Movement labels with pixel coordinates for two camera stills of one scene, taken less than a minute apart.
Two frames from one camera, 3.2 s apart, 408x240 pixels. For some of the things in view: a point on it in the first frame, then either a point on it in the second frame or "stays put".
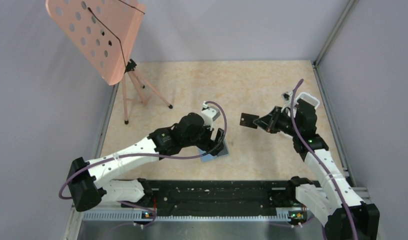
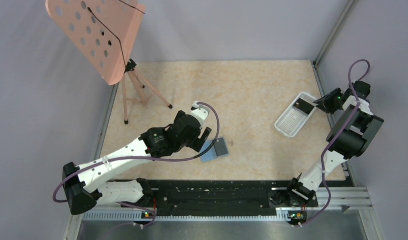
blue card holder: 208,157 stays put
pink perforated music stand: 103,33 stays put
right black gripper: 269,122 → 325,103
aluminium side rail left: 98,147 stays put
